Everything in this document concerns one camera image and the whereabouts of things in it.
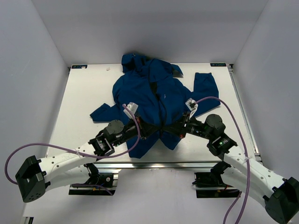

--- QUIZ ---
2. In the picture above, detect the blue zip jacket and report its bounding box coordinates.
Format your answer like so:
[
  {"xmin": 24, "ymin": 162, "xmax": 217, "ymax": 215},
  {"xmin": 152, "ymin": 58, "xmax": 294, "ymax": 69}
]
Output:
[{"xmin": 90, "ymin": 53, "xmax": 220, "ymax": 159}]

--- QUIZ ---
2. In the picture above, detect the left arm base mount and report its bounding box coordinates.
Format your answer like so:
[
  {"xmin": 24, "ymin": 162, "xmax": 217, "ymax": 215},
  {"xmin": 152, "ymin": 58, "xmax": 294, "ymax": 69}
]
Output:
[{"xmin": 69, "ymin": 163, "xmax": 120, "ymax": 196}]

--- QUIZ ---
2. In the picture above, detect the blue table label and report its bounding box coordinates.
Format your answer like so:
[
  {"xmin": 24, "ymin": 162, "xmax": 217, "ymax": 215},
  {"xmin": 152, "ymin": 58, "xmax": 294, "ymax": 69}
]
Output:
[
  {"xmin": 210, "ymin": 63, "xmax": 227, "ymax": 67},
  {"xmin": 71, "ymin": 64, "xmax": 87, "ymax": 69}
]

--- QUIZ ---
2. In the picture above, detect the left blue table label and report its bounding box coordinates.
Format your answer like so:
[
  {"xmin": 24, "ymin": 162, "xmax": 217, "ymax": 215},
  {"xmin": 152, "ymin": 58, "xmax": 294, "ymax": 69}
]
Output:
[{"xmin": 71, "ymin": 64, "xmax": 87, "ymax": 69}]

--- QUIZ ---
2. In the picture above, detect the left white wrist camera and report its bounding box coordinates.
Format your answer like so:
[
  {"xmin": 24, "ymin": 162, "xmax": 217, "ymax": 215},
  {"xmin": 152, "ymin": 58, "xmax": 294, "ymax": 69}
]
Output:
[{"xmin": 122, "ymin": 102, "xmax": 138, "ymax": 119}]

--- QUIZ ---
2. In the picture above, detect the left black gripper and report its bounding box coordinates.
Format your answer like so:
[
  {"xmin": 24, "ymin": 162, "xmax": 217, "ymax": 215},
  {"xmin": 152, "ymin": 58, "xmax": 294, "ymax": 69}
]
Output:
[{"xmin": 113, "ymin": 114, "xmax": 159, "ymax": 147}]

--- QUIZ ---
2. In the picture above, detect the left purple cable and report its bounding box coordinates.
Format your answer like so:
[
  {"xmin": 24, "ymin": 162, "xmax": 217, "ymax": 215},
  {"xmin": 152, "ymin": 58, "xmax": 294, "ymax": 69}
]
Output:
[{"xmin": 4, "ymin": 104, "xmax": 142, "ymax": 196}]

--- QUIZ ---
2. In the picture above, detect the purple cable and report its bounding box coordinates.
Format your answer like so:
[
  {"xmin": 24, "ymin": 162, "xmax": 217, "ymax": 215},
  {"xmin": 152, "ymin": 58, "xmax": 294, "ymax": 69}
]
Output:
[
  {"xmin": 4, "ymin": 104, "xmax": 142, "ymax": 196},
  {"xmin": 190, "ymin": 96, "xmax": 249, "ymax": 224}
]

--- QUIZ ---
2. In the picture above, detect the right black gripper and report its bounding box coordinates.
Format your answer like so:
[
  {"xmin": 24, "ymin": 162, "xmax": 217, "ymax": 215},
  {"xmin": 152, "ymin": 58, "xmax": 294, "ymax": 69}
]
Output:
[{"xmin": 163, "ymin": 111, "xmax": 214, "ymax": 140}]

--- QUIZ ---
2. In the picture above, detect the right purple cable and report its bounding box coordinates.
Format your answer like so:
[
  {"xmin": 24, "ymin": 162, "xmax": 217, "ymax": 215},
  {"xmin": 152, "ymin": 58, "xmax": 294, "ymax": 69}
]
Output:
[{"xmin": 190, "ymin": 96, "xmax": 249, "ymax": 224}]

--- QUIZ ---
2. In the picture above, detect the right blue table label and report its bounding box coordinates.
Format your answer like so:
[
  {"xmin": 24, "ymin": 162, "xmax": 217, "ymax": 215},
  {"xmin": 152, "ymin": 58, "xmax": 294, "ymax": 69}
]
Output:
[{"xmin": 210, "ymin": 63, "xmax": 227, "ymax": 67}]

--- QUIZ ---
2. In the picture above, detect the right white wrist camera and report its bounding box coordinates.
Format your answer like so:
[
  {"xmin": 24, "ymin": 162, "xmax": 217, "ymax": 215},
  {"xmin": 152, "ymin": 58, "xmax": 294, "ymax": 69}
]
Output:
[{"xmin": 185, "ymin": 98, "xmax": 198, "ymax": 118}]

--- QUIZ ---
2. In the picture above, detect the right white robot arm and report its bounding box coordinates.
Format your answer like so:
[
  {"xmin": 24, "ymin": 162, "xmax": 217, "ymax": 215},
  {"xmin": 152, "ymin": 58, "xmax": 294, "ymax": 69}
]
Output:
[{"xmin": 164, "ymin": 113, "xmax": 299, "ymax": 224}]

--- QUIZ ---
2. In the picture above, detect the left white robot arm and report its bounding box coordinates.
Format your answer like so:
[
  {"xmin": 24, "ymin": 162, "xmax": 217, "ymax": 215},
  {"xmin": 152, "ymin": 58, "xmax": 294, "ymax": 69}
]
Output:
[{"xmin": 15, "ymin": 118, "xmax": 158, "ymax": 203}]

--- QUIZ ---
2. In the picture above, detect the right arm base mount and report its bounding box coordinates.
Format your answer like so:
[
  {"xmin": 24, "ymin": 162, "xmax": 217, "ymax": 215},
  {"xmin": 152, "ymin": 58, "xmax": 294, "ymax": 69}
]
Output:
[{"xmin": 192, "ymin": 161, "xmax": 240, "ymax": 198}]

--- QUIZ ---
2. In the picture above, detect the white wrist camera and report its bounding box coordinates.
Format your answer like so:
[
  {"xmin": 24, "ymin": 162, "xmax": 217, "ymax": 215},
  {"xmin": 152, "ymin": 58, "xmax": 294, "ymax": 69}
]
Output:
[
  {"xmin": 122, "ymin": 102, "xmax": 138, "ymax": 119},
  {"xmin": 185, "ymin": 98, "xmax": 198, "ymax": 118}
]

